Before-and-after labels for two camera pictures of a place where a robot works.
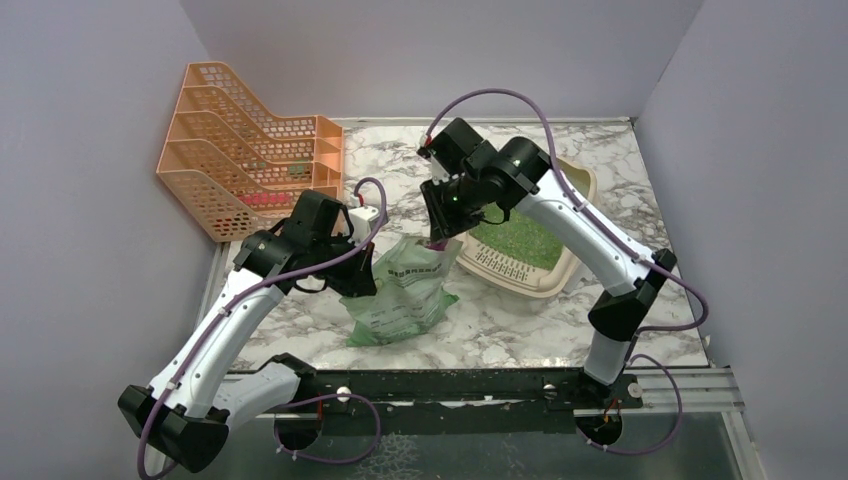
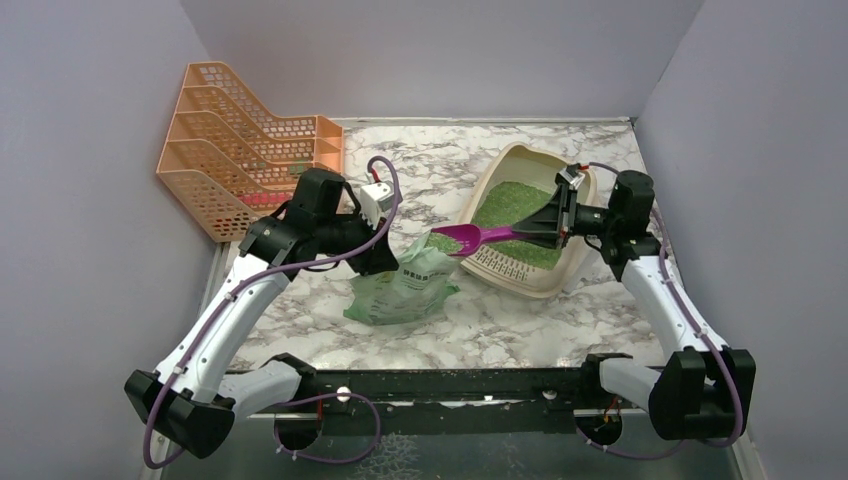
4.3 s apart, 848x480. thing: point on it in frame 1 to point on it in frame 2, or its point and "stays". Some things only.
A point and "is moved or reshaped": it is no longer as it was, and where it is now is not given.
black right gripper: (443, 225) to (553, 224)
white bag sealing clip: (581, 272) stays
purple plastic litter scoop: (437, 245) to (473, 237)
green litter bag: (409, 278) is moved or reshaped
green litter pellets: (519, 237) stays
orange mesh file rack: (236, 169) stays
